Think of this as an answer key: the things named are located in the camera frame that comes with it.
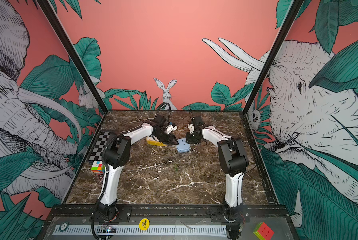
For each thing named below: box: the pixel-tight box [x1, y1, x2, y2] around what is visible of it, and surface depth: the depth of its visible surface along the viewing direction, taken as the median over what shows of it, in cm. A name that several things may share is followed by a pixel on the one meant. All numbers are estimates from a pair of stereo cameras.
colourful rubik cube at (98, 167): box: [91, 161, 106, 174], surface depth 87 cm
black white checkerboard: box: [88, 131, 111, 161], surface depth 97 cm
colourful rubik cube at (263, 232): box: [253, 221, 275, 240], surface depth 68 cm
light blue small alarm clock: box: [176, 138, 191, 153], surface depth 99 cm
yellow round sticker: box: [139, 218, 151, 231], surface depth 73 cm
